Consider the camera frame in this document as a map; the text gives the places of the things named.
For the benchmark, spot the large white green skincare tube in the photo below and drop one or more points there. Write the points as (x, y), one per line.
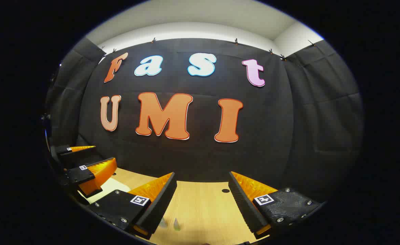
(176, 225)

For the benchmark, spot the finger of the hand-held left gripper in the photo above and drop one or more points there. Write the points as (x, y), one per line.
(79, 175)
(80, 157)

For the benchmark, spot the yellow-green suitcase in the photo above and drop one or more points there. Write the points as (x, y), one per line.
(113, 187)

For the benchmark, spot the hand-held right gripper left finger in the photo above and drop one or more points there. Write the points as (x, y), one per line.
(162, 204)

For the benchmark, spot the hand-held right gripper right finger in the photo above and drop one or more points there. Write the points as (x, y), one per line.
(244, 207)

